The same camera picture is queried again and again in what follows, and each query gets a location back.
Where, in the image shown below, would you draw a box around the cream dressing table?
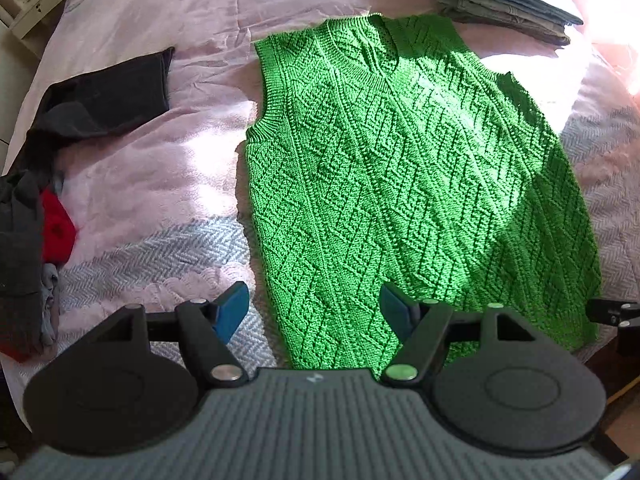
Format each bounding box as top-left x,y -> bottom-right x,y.
0,0 -> 86,41

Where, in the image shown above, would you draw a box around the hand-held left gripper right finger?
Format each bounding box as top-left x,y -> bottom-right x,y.
380,282 -> 538,386

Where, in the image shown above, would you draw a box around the black pants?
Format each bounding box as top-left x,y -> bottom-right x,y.
0,46 -> 176,358

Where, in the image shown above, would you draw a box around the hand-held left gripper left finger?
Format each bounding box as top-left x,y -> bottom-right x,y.
102,281 -> 250,388

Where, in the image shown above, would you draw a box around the pile of dark and red clothes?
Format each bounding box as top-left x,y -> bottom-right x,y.
0,187 -> 77,362

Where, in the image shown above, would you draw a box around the light grey garment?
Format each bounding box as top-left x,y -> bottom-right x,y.
39,262 -> 63,347

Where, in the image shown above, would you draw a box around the green knitted vest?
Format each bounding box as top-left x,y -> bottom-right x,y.
237,12 -> 603,371

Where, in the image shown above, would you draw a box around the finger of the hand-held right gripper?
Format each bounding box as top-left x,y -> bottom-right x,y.
587,298 -> 640,328

